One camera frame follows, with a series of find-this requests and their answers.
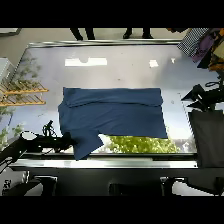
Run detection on blue T-shirt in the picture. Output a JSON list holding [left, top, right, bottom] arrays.
[[58, 86, 169, 161]]

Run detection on person's legs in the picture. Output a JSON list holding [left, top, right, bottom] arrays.
[[69, 27, 97, 42], [122, 27, 155, 40]]

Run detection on dark grey garment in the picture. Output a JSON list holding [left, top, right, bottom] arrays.
[[188, 109, 224, 170]]

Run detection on checked shirt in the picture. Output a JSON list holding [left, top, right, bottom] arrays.
[[176, 27, 210, 58]]

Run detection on purple garment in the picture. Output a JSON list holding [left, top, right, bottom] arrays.
[[191, 30, 219, 64]]

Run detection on silver frame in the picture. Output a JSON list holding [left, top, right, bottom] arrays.
[[6, 38, 201, 197]]

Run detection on black cable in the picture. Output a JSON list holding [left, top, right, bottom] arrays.
[[42, 119, 57, 138]]

